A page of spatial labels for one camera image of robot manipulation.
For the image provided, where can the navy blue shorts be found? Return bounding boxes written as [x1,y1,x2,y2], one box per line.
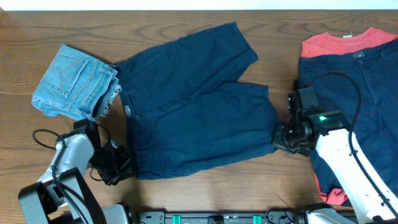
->
[116,23,279,180]

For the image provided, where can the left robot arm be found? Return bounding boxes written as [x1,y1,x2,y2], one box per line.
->
[18,119,134,223]

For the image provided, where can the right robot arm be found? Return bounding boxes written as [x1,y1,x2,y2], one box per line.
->
[272,88,397,223]

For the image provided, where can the dark navy pants pile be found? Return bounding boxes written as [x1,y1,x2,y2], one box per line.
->
[298,40,397,194]

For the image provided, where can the folded light blue jeans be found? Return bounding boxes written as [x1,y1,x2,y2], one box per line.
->
[32,45,121,121]

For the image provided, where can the red t-shirt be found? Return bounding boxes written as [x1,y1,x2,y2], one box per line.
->
[301,27,397,58]

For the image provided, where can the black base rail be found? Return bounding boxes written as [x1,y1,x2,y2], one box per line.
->
[131,203,358,224]

